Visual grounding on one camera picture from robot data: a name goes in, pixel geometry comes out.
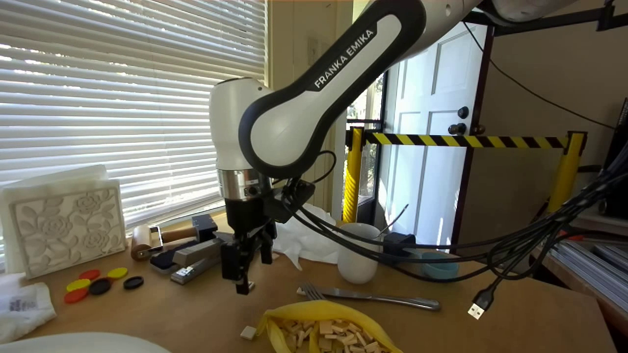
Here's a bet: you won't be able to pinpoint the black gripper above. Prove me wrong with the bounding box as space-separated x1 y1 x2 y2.
218 194 279 296

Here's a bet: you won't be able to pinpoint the small black hole punch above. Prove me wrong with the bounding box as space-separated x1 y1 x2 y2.
191 212 220 243

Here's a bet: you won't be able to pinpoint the white crumpled tissue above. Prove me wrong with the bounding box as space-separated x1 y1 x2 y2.
269 202 344 267

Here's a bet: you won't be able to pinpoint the grey stapler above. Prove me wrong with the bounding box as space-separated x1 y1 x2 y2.
150 234 232 287

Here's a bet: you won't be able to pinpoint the white mug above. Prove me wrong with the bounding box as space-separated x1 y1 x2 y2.
336 222 385 287

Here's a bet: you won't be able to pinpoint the heap of wooden tiles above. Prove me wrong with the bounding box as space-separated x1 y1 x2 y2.
277 316 389 353

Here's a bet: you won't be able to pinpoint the silver metal fork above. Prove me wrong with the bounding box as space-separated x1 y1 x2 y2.
295 285 444 314

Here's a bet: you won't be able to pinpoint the yellow plastic disc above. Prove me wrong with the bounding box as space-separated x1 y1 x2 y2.
65 277 93 294
106 265 132 283

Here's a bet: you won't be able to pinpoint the black rectangular block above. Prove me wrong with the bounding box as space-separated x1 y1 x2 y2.
383 232 417 259

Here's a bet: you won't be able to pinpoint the white floral napkin holder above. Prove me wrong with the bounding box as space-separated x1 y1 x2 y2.
0 163 130 281

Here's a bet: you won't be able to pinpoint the white panel door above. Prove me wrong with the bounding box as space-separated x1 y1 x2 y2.
379 24 489 251

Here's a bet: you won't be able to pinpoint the white colander bowl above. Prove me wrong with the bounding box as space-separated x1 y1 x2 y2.
0 330 173 353

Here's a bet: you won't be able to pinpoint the white window blinds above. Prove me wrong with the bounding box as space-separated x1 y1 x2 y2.
0 0 269 232

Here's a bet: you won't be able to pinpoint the yellow black striped barrier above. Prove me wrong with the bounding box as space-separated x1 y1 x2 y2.
342 126 589 226

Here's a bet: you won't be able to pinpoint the stack of papers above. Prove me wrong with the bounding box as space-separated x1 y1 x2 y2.
540 208 628 322

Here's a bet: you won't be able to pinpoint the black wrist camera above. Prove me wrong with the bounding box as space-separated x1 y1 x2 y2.
263 179 318 226

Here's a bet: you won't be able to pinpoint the wooden handle roller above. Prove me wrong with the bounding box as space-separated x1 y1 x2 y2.
130 224 201 265

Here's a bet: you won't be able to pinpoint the black USB cable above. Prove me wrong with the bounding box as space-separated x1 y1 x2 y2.
466 194 628 324

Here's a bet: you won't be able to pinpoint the black cable bundle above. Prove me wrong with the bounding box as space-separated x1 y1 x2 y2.
287 147 628 285

